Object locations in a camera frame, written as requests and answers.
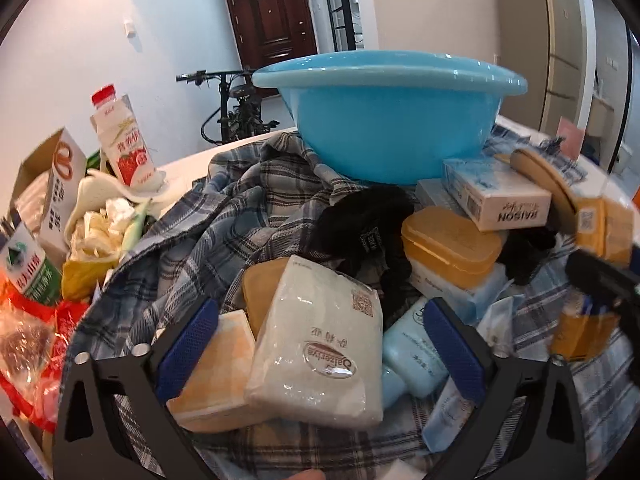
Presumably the small white tube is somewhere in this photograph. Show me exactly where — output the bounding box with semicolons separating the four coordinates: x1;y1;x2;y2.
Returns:
477;296;516;357

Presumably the tan soap case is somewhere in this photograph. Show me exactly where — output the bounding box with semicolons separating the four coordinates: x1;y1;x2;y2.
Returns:
243;258;292;337

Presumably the strawberry milk bottle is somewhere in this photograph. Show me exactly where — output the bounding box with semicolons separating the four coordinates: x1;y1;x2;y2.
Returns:
90;85;156;187

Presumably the light blue tissue pack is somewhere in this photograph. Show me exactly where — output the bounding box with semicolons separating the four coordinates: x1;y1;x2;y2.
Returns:
409;264;512;323

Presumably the light blue plastic basin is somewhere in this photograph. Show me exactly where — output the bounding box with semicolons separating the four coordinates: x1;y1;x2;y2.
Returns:
251;51;529;186

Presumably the yellow plastic soap box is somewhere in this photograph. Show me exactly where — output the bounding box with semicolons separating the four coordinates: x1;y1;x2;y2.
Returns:
401;206;505;290

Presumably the white and blue tube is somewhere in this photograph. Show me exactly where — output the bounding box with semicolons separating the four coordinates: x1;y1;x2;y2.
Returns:
422;375;474;454

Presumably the yellow wrapper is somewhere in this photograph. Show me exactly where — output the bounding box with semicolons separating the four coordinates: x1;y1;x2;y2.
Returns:
62;257;122;304

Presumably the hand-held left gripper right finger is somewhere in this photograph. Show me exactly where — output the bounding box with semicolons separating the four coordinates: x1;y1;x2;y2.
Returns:
425;296;587;480

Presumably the open cardboard carton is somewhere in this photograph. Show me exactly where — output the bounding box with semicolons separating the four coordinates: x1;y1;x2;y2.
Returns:
10;127;89;262

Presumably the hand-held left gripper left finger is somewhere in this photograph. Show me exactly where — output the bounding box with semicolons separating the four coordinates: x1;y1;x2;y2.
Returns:
52;297;221;480

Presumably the dark red door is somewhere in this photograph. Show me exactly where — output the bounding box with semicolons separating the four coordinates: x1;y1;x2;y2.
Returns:
224;0;319;70

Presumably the wooden brush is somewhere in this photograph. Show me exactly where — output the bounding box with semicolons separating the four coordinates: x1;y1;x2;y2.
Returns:
510;147;582;234

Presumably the red plastic bag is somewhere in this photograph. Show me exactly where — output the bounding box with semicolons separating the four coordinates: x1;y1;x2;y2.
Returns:
0;280;92;434

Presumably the black metal rack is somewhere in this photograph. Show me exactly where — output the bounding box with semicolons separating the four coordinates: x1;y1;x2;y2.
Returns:
331;0;367;54

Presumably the white packet with red label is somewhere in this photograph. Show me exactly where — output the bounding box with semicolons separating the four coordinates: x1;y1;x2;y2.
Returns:
244;255;385;429

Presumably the green and white carton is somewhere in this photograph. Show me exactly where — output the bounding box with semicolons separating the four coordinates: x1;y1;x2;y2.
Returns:
0;210;64;307

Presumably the beige refrigerator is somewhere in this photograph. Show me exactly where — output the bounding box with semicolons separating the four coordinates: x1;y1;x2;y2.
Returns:
492;0;597;134

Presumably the orange and white box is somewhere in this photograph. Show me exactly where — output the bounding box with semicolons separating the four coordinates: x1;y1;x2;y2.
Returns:
574;195;637;267

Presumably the black bicycle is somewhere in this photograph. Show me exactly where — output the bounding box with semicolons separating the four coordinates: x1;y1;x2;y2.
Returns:
176;66;281;145

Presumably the blue plaid shirt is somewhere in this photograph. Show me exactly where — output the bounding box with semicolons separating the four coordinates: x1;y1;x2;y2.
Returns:
67;125;640;480

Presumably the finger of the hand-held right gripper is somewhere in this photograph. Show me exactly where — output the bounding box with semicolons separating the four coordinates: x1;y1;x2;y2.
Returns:
566;249;640;341

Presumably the pink card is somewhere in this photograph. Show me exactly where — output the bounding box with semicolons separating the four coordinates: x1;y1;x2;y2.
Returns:
555;117;586;154

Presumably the small black cloth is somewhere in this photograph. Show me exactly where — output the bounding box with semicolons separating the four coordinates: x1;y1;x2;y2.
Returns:
500;229;557;286

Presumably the beige and white box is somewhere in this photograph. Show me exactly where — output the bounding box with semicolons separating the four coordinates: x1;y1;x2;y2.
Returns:
166;310;261;433

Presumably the white box with blue print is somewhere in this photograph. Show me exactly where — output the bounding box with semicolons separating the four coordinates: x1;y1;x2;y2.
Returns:
442;157;552;232

